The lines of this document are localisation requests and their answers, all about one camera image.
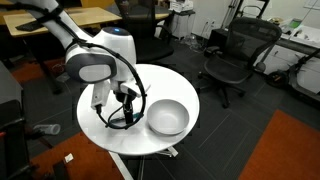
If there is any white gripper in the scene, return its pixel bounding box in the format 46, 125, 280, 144
110, 79, 142, 123

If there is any black mesh office chair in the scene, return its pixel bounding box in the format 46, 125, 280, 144
199, 17, 282, 108

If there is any white cabinet with papers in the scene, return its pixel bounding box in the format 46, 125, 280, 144
169, 0, 195, 39

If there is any wooden desk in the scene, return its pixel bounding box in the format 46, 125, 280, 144
3, 6, 123, 95

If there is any black office chair at desk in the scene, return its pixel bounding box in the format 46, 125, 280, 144
115, 0, 174, 63

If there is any black electric scooter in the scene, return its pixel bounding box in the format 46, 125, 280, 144
266, 48, 320, 102

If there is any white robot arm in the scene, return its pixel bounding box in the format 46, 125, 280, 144
9, 0, 146, 125

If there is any black cabinet at left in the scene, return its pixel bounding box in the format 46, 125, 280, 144
0, 63, 32, 180

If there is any white ceramic bowl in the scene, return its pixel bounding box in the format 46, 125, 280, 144
147, 99, 189, 135

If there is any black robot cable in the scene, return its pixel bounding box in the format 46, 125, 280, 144
13, 2, 148, 131

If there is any round white table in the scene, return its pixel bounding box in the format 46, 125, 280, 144
77, 64, 200, 156

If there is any black keyboard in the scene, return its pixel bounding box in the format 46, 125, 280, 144
16, 21, 43, 32

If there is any teal black marker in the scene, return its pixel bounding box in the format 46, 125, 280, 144
110, 113, 139, 124

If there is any clear plastic cup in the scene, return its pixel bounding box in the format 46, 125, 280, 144
34, 124, 61, 135

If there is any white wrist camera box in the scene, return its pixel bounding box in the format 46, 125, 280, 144
91, 81, 111, 109

